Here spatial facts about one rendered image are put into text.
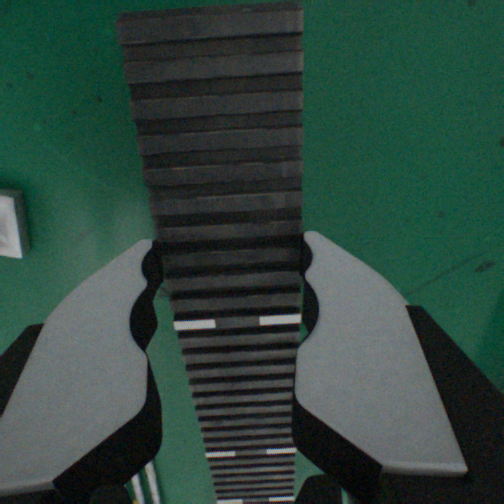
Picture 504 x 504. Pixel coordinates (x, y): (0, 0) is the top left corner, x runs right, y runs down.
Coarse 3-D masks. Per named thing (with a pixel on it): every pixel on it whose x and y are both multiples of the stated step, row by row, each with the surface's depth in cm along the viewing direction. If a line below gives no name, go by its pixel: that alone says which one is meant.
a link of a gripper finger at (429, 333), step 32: (416, 320) 8; (448, 352) 7; (448, 384) 6; (480, 384) 6; (448, 416) 6; (480, 416) 6; (480, 448) 5; (384, 480) 5; (416, 480) 5; (448, 480) 5; (480, 480) 5
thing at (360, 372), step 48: (336, 288) 9; (384, 288) 9; (336, 336) 8; (384, 336) 7; (336, 384) 6; (384, 384) 6; (432, 384) 6; (336, 432) 6; (384, 432) 6; (432, 432) 6
